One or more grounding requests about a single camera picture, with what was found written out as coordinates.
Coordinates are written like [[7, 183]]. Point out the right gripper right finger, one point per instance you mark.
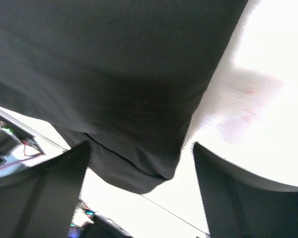
[[240, 204]]

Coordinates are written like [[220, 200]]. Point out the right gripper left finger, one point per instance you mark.
[[39, 202]]

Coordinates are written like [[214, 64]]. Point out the black trousers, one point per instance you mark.
[[127, 75]]

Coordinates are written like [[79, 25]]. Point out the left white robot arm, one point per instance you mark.
[[96, 225]]

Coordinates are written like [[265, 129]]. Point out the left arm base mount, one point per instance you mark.
[[26, 142]]

